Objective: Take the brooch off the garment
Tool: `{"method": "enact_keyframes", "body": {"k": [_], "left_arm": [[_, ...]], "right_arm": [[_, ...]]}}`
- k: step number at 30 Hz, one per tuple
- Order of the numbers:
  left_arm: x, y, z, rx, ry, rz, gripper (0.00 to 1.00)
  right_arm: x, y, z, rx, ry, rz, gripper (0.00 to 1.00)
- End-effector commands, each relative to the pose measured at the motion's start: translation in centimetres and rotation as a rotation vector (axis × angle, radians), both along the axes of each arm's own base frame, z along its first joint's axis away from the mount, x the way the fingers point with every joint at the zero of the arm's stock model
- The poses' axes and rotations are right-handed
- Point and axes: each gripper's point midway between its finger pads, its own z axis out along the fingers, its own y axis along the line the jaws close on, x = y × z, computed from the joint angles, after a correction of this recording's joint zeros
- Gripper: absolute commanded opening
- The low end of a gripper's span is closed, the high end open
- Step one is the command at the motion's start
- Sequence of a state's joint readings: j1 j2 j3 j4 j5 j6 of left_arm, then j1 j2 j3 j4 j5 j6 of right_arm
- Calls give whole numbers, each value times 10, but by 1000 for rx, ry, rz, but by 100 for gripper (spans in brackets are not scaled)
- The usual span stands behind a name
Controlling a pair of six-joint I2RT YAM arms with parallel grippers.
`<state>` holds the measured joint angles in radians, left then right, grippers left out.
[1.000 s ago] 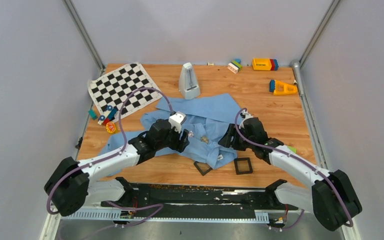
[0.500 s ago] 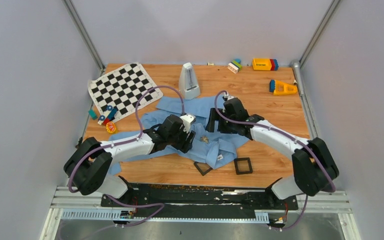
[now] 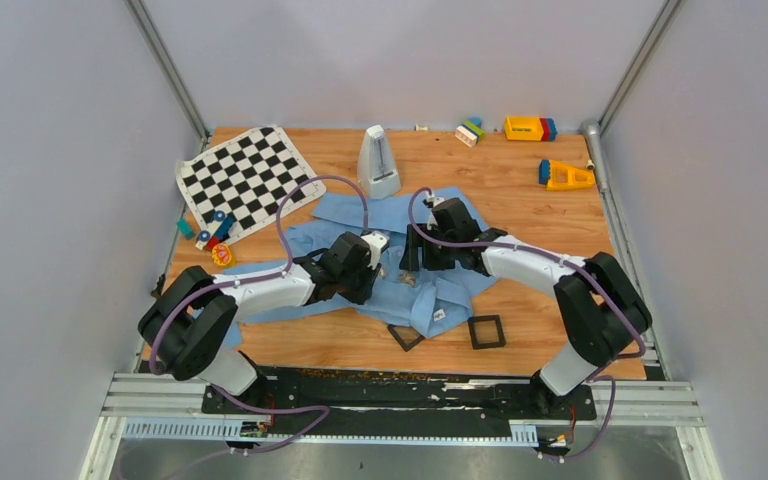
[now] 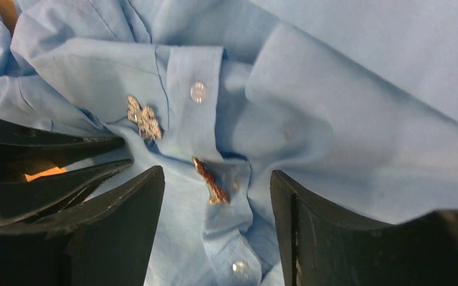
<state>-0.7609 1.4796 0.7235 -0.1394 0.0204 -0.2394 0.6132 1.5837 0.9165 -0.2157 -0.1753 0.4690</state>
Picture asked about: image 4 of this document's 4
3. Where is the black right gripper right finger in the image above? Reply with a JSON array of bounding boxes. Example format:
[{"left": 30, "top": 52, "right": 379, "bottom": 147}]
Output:
[{"left": 270, "top": 170, "right": 458, "bottom": 285}]

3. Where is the gold leaf brooch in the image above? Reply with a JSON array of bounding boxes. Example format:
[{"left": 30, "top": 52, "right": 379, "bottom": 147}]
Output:
[{"left": 191, "top": 157, "right": 230, "bottom": 205}]

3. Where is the light blue shirt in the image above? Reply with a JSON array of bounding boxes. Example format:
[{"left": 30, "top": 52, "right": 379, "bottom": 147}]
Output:
[{"left": 0, "top": 1, "right": 458, "bottom": 285}]

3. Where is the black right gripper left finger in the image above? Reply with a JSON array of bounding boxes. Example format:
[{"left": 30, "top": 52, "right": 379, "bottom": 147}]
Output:
[{"left": 0, "top": 166, "right": 165, "bottom": 285}]

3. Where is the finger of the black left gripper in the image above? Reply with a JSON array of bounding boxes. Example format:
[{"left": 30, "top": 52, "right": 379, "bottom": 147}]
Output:
[
  {"left": 0, "top": 119, "right": 124, "bottom": 182},
  {"left": 0, "top": 160, "right": 131, "bottom": 226}
]

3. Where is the silver leaf brooch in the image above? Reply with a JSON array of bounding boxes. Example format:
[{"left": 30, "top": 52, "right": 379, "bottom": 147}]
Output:
[{"left": 126, "top": 95, "right": 163, "bottom": 142}]

